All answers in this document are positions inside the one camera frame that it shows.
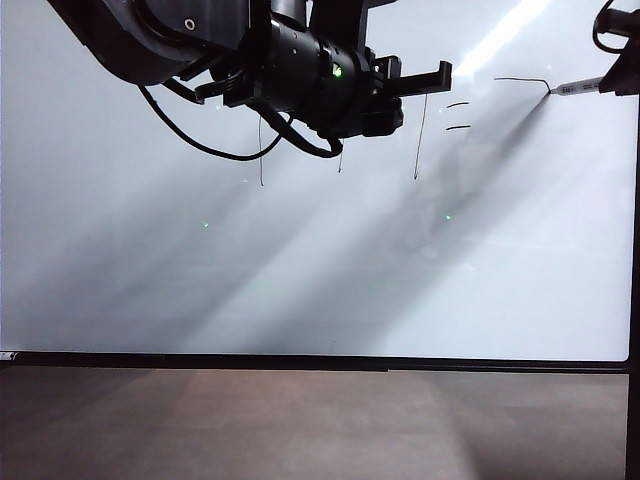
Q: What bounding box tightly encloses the black whiteboard bottom rail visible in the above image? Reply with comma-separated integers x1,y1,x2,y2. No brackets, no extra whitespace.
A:
0,351,640,375

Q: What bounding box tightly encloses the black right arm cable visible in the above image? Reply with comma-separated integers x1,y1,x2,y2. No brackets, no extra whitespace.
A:
591,0,640,53

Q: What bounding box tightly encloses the grey marker pen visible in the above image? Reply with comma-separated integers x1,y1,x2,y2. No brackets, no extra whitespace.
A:
546,79,604,97

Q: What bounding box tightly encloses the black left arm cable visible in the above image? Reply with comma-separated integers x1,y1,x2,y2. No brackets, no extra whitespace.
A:
136,82,346,162

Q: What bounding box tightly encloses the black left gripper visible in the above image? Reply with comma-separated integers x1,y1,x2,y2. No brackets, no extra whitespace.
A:
309,44,454,139

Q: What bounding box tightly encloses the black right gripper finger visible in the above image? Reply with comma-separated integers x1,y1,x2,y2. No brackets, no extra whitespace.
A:
598,45,640,97

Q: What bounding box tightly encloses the white whiteboard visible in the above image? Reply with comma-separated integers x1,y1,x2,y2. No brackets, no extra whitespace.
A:
0,0,635,363

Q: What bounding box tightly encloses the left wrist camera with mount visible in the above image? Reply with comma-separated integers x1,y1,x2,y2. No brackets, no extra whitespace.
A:
308,0,401,51

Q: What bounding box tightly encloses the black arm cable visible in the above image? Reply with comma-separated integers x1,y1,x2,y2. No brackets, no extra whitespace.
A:
136,82,346,162
591,0,640,53

